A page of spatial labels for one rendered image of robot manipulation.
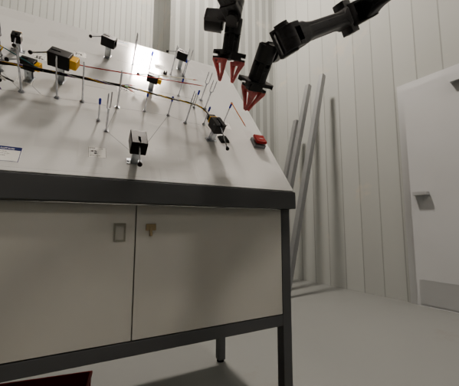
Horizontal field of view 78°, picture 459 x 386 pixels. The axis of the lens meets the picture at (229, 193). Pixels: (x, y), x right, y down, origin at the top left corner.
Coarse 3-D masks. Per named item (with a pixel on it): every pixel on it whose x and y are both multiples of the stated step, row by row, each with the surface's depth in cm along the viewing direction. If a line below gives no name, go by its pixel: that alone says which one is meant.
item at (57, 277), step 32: (0, 224) 71; (32, 224) 74; (64, 224) 77; (96, 224) 81; (128, 224) 85; (0, 256) 70; (32, 256) 73; (64, 256) 77; (96, 256) 80; (128, 256) 84; (0, 288) 70; (32, 288) 73; (64, 288) 76; (96, 288) 79; (128, 288) 83; (0, 320) 69; (32, 320) 72; (64, 320) 75; (96, 320) 79; (128, 320) 82; (0, 352) 69; (32, 352) 71
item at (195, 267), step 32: (160, 224) 89; (192, 224) 94; (224, 224) 100; (256, 224) 106; (160, 256) 88; (192, 256) 93; (224, 256) 99; (256, 256) 105; (160, 288) 88; (192, 288) 92; (224, 288) 97; (256, 288) 103; (160, 320) 87; (192, 320) 91; (224, 320) 96
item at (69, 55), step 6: (54, 48) 96; (48, 54) 94; (54, 54) 95; (60, 54) 95; (66, 54) 97; (72, 54) 98; (48, 60) 96; (54, 60) 96; (60, 60) 96; (66, 60) 96; (54, 66) 97; (60, 66) 97; (66, 66) 97; (60, 78) 102
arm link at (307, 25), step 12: (348, 0) 99; (336, 12) 94; (348, 12) 97; (288, 24) 78; (300, 24) 81; (312, 24) 85; (324, 24) 88; (336, 24) 92; (348, 24) 97; (276, 36) 81; (288, 36) 79; (300, 36) 82; (312, 36) 84; (288, 48) 80
